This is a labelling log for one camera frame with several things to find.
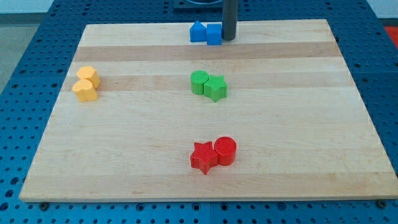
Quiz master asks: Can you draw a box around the yellow hexagon block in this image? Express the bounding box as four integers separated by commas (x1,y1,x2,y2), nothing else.
76,65,101,88

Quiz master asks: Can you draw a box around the wooden board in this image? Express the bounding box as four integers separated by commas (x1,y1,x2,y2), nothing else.
19,19,397,202

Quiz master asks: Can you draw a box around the green cylinder block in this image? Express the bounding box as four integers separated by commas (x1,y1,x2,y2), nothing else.
190,70,209,95

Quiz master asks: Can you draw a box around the blue pentagon house block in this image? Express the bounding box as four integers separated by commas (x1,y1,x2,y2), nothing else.
189,21,207,42

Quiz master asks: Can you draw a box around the red star block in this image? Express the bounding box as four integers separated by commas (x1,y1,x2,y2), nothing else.
190,141,219,175

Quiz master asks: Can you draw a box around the red cylinder block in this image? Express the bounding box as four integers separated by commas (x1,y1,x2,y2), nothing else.
214,136,237,166

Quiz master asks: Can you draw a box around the yellow heart block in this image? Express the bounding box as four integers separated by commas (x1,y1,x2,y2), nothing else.
72,79,98,103

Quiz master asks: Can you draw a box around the blue cube block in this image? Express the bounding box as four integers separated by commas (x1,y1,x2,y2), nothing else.
206,24,222,45

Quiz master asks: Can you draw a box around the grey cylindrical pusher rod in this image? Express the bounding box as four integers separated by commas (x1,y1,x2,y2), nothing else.
222,0,239,41

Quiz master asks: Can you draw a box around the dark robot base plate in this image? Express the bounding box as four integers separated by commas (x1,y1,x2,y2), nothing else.
171,0,223,11

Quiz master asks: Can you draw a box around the green star block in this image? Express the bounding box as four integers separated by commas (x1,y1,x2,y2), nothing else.
203,75,228,102

